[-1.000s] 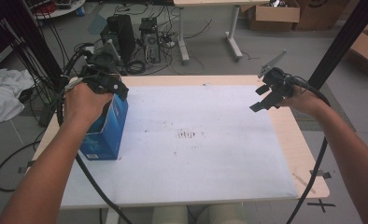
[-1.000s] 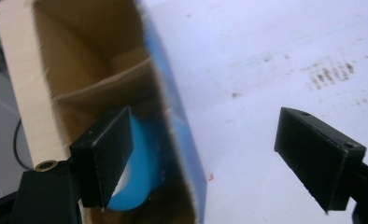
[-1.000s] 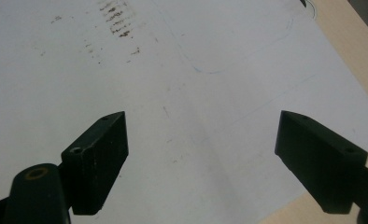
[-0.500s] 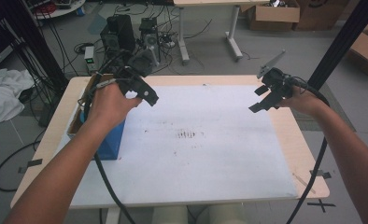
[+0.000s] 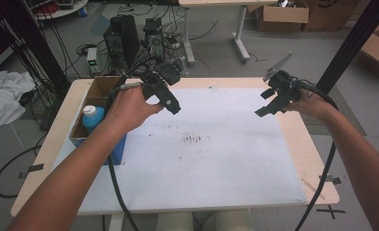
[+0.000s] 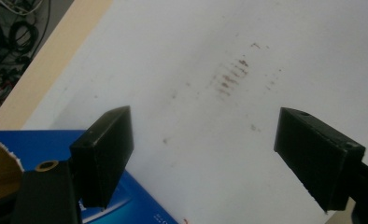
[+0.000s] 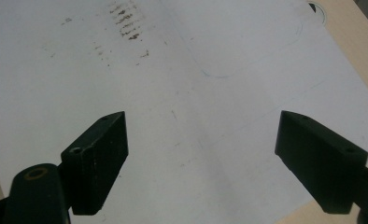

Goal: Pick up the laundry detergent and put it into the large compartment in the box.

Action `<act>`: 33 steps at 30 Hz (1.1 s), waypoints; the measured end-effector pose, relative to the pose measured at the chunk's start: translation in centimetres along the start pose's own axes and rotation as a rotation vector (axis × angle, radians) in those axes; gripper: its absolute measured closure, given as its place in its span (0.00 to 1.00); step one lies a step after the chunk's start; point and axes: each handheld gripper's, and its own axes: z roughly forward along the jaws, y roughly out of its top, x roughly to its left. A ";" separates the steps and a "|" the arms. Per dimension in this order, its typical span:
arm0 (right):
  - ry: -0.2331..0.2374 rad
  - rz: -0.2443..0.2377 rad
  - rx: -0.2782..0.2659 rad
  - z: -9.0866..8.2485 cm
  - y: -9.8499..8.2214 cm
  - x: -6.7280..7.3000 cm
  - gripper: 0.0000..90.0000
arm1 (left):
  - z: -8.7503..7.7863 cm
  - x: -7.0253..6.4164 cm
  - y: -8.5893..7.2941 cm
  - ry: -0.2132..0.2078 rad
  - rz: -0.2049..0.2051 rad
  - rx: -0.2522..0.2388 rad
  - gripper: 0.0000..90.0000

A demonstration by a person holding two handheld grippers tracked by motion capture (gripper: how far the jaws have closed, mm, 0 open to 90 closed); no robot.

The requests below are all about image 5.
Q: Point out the cardboard box with blue sides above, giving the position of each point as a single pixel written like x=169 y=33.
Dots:
x=102 y=88

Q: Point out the person's right hand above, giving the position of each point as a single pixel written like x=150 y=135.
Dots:
x=314 y=104

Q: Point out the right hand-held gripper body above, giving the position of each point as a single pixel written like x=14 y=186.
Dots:
x=287 y=86

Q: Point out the white-legged desk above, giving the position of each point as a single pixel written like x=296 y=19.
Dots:
x=240 y=32

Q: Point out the cardboard box with dark item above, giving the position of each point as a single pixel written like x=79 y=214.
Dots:
x=378 y=54

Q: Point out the black tape cross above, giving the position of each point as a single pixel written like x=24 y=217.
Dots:
x=331 y=211

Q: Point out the white table leg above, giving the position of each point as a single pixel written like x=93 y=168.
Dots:
x=116 y=223

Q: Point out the round white table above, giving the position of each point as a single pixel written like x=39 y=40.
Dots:
x=65 y=9

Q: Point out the black metal stand post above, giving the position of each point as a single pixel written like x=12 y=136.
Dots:
x=351 y=41

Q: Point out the grey tape strip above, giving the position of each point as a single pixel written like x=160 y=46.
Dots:
x=32 y=168
x=335 y=179

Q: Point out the grey floor mat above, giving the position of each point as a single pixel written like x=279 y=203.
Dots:
x=351 y=122

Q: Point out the blue bottle with white cap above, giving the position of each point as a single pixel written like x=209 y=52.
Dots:
x=93 y=120

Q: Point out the open cardboard box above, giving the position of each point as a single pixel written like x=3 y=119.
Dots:
x=282 y=16

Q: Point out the large black computer tower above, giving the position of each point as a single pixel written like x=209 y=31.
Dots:
x=123 y=38

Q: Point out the white power supply unit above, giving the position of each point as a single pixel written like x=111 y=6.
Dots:
x=92 y=59

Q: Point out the white table mat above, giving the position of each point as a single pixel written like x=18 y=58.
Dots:
x=226 y=166

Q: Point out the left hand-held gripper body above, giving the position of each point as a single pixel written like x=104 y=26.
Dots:
x=162 y=77

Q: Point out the small black computer tower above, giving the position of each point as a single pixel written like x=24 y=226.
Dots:
x=155 y=37

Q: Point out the tall cardboard box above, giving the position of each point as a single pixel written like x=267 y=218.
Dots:
x=330 y=14

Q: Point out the crumpled white cloth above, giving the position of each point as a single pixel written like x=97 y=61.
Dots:
x=5 y=96

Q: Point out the person's left hand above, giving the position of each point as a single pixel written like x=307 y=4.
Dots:
x=130 y=107

